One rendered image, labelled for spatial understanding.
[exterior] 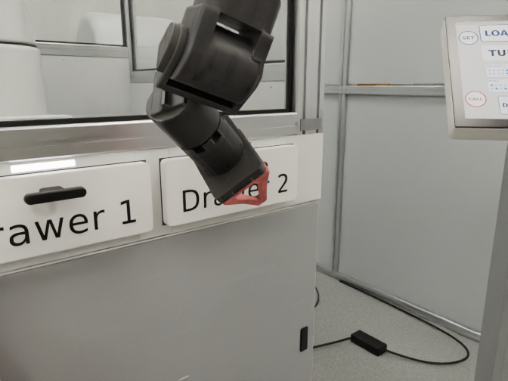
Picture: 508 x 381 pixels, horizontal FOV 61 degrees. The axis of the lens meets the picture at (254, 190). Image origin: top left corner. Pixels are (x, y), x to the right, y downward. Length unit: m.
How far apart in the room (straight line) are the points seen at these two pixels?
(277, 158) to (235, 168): 0.35
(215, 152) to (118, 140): 0.25
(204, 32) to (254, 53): 0.05
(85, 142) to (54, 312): 0.25
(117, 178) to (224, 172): 0.22
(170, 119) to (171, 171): 0.29
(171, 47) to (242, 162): 0.16
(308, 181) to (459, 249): 1.21
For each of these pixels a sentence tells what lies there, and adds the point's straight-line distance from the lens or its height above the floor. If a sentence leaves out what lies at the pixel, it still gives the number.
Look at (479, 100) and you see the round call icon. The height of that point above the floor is 1.01.
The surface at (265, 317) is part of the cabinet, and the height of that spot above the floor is 0.57.
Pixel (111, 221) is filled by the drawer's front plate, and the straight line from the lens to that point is 0.67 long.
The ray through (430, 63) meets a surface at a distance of 2.01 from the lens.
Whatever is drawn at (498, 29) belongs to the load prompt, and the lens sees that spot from 1.16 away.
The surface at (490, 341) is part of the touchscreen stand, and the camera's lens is 1.32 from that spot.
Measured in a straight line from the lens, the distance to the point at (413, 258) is 2.15.
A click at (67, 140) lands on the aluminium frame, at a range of 0.65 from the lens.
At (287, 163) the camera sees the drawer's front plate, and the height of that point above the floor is 0.89.
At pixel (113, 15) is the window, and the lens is 0.70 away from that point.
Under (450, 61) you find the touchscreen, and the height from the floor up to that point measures 1.09.
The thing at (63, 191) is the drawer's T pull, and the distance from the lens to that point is 0.60.
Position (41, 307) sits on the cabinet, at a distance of 0.71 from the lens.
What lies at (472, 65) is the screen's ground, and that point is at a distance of 1.07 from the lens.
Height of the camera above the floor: 1.04
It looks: 14 degrees down
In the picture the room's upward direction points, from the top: straight up
